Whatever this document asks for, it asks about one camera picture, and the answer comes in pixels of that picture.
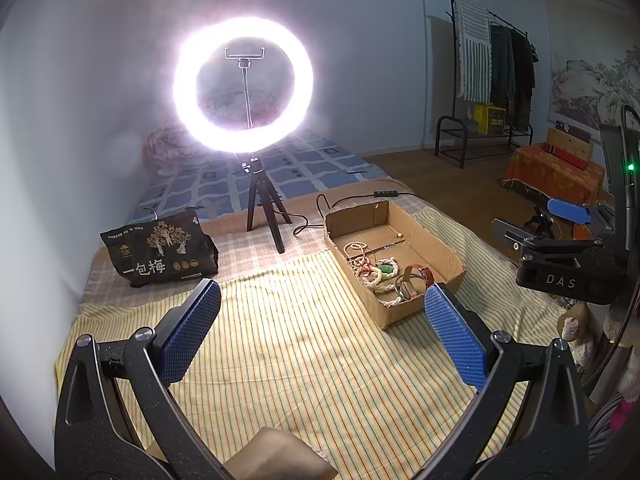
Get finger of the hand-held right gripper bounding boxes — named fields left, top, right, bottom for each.
left=491, top=217, right=599, bottom=261
left=534, top=197, right=607, bottom=227

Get red string green pendant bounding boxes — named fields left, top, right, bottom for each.
left=356, top=255, right=397, bottom=281

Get black ring light cable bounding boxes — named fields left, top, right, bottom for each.
left=290, top=190, right=416, bottom=236

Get small black tripod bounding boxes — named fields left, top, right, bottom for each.
left=525, top=206, right=556, bottom=241

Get yellow striped blanket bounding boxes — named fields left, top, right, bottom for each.
left=54, top=205, right=568, bottom=480

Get tan cloth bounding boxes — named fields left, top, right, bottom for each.
left=220, top=427, right=338, bottom=480

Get blue patchwork bedsheet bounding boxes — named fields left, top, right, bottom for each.
left=122, top=127, right=391, bottom=226

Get pink cloth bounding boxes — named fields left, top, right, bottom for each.
left=590, top=390, right=640, bottom=466

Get beige plaid blanket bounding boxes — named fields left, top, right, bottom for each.
left=82, top=191, right=426, bottom=306

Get white striped towel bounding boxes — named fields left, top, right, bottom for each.
left=456, top=0, right=493, bottom=103

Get black printed snack bag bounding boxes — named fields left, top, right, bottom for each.
left=100, top=208, right=220, bottom=288

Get landscape wall painting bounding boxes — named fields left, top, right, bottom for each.
left=542, top=0, right=640, bottom=131

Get dark hanging clothes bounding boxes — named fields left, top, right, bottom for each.
left=489, top=22, right=538, bottom=131

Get red strap bracelet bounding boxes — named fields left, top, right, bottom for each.
left=400, top=266, right=434, bottom=291

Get black clothes rack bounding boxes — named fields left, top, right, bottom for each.
left=434, top=0, right=536, bottom=170

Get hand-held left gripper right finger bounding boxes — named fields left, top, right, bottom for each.
left=415, top=282, right=591, bottom=480

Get folded floral quilt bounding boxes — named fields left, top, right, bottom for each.
left=141, top=125, right=201, bottom=181

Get black tripod stand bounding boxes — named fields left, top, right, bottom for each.
left=235, top=152, right=293, bottom=254

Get beige plush toy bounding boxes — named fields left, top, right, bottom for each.
left=557, top=302, right=598, bottom=368

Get orange cloth covered stool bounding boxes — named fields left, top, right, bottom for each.
left=501, top=142, right=606, bottom=206

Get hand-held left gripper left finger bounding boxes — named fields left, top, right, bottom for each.
left=54, top=278, right=222, bottom=480

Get cardboard box with red strip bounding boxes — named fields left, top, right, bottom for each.
left=545, top=126, right=596, bottom=171

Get white pearl necklace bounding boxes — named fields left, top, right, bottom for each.
left=344, top=241, right=373, bottom=273

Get white ring light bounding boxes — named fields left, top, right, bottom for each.
left=172, top=16, right=315, bottom=153

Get black braided cable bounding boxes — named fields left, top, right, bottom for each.
left=580, top=104, right=640, bottom=401

